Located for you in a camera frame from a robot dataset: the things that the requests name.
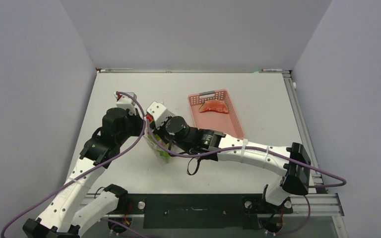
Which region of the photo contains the clear zip top bag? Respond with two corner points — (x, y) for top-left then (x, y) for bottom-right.
(143, 112), (178, 163)

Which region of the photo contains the pink plastic basket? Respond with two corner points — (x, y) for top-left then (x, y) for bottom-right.
(188, 89), (245, 139)

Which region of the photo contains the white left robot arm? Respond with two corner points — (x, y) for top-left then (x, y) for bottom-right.
(22, 106), (143, 238)

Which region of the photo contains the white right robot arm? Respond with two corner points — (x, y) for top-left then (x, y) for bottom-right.
(147, 116), (311, 212)

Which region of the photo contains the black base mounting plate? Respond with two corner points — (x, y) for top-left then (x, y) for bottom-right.
(109, 193), (293, 230)

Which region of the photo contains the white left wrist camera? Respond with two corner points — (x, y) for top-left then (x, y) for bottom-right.
(114, 91), (137, 116)

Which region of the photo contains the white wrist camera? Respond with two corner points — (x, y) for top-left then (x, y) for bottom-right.
(146, 101), (173, 129)
(114, 91), (137, 116)

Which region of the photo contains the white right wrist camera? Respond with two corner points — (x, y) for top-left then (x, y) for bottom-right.
(146, 101), (173, 129)

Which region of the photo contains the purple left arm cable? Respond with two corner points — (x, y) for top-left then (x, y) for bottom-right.
(0, 91), (147, 238)

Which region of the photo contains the aluminium rail frame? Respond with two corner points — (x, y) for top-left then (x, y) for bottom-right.
(261, 68), (349, 238)

